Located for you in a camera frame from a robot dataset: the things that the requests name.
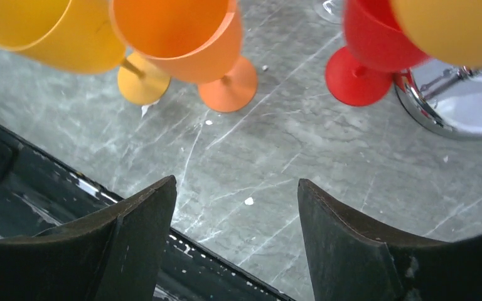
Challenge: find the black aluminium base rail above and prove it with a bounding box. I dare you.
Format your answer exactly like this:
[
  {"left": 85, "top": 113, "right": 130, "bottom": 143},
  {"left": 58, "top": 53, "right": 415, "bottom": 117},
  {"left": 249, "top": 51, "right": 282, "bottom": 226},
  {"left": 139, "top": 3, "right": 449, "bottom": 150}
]
[{"left": 0, "top": 125, "right": 287, "bottom": 300}]

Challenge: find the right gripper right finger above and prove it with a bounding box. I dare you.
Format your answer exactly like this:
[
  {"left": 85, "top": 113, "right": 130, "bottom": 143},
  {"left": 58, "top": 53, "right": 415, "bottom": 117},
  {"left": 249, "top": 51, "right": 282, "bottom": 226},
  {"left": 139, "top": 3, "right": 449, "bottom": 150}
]
[{"left": 297, "top": 179, "right": 482, "bottom": 300}]

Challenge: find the orange goblet centre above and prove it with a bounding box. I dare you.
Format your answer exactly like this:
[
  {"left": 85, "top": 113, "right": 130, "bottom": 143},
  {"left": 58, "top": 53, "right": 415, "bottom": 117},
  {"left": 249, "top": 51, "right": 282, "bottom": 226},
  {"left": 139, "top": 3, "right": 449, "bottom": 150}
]
[{"left": 110, "top": 0, "right": 258, "bottom": 113}]

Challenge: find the red goblet right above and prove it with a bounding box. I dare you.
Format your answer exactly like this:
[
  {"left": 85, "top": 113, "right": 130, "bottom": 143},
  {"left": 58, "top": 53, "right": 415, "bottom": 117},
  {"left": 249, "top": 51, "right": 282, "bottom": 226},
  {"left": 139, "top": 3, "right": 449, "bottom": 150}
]
[{"left": 324, "top": 0, "right": 429, "bottom": 107}]

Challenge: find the silver wire glass rack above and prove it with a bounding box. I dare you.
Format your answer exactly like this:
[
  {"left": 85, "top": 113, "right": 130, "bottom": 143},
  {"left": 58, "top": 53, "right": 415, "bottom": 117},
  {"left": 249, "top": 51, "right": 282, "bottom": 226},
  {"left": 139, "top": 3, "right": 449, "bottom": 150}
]
[{"left": 394, "top": 59, "right": 482, "bottom": 140}]

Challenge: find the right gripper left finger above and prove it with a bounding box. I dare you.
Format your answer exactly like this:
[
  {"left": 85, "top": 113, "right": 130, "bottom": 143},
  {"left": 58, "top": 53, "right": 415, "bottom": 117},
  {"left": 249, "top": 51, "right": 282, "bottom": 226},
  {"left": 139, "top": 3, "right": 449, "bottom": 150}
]
[{"left": 0, "top": 176, "right": 177, "bottom": 300}]

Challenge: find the yellow goblet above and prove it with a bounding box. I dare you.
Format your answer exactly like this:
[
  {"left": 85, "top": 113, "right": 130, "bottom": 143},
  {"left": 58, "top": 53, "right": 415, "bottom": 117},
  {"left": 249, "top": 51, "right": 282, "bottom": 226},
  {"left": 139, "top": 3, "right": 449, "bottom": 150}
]
[
  {"left": 390, "top": 0, "right": 482, "bottom": 68},
  {"left": 0, "top": 1, "right": 171, "bottom": 106}
]

